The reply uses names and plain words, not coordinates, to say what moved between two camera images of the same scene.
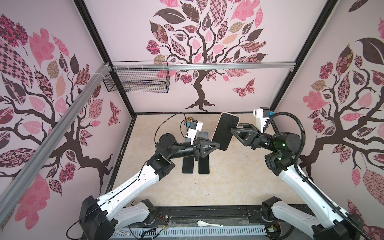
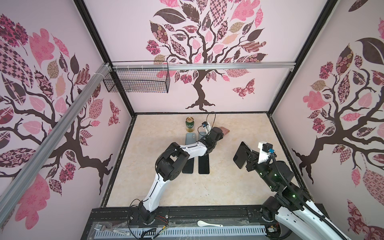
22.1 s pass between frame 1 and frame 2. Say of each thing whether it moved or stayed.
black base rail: stayed
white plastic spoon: stayed
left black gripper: moved
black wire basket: stayed
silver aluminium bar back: stayed
